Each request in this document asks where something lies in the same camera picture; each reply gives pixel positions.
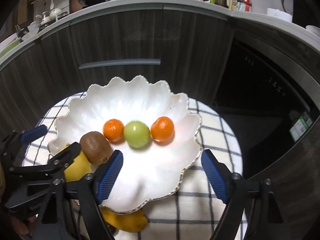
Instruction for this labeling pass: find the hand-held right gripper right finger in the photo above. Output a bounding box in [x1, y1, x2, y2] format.
[201, 149, 284, 240]

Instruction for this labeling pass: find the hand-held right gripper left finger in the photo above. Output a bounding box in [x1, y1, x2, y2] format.
[37, 149, 124, 240]

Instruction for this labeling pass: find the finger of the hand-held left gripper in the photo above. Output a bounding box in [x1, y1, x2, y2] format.
[0, 124, 48, 156]
[10, 142, 82, 178]

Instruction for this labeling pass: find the yellow lemon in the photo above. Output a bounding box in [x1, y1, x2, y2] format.
[58, 144, 93, 182]

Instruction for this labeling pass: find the brown kiwi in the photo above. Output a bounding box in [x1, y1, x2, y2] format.
[79, 131, 113, 165]

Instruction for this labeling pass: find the white scalloped bowl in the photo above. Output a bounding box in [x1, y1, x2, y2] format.
[48, 75, 202, 214]

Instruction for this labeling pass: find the orange mandarin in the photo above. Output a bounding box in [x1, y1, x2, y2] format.
[103, 119, 125, 143]
[151, 116, 175, 142]

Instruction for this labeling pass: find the green plum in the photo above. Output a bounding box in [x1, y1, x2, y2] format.
[124, 121, 151, 148]

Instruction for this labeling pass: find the person's left hand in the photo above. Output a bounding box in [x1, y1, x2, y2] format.
[9, 215, 34, 236]

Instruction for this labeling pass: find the black white checked cloth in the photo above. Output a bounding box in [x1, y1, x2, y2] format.
[22, 91, 244, 240]

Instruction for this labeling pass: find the yellow mango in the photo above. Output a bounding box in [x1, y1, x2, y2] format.
[100, 206, 148, 232]

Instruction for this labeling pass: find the green plastic basin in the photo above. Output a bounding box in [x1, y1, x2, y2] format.
[0, 37, 22, 58]

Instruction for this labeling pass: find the white plain bowl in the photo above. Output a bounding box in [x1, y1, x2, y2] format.
[21, 27, 39, 40]

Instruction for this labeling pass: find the green white sticker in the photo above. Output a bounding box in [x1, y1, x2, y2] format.
[289, 111, 313, 142]

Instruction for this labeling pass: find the black built-in dishwasher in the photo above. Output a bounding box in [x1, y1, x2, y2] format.
[212, 29, 320, 178]

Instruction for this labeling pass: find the white teapot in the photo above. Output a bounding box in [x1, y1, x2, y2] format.
[49, 7, 62, 20]

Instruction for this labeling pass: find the grey kitchen countertop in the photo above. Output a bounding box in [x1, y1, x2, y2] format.
[0, 0, 320, 67]

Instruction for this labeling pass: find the white round container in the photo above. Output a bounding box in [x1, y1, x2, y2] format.
[266, 7, 293, 22]

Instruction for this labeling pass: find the grey drawer handle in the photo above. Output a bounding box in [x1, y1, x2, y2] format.
[79, 59, 161, 70]

